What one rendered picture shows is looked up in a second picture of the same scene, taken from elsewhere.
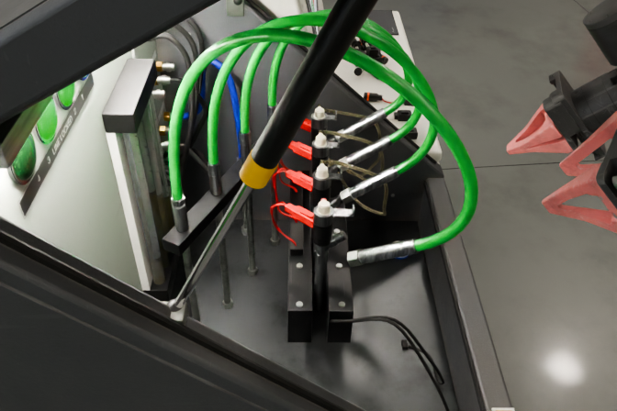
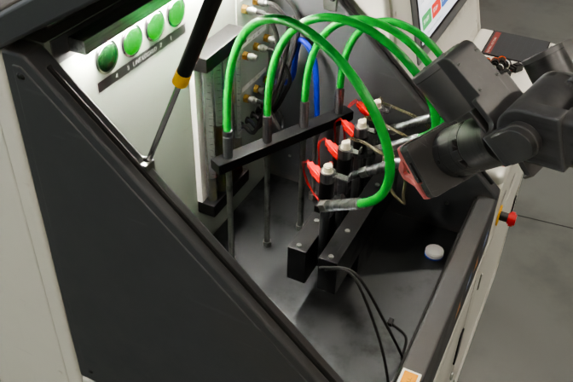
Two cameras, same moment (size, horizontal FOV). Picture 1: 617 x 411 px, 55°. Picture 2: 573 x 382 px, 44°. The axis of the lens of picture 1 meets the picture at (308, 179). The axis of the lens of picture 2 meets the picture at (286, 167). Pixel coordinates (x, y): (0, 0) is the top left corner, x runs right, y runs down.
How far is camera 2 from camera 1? 0.52 m
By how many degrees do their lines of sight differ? 22
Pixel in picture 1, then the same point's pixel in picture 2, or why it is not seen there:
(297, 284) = (306, 232)
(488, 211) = not seen: outside the picture
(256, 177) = (176, 80)
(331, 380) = (315, 323)
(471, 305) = (444, 299)
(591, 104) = not seen: hidden behind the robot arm
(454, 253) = (460, 258)
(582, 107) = not seen: hidden behind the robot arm
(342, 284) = (340, 244)
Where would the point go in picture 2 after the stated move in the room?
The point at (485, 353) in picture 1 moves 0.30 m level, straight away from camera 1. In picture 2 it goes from (430, 334) to (546, 263)
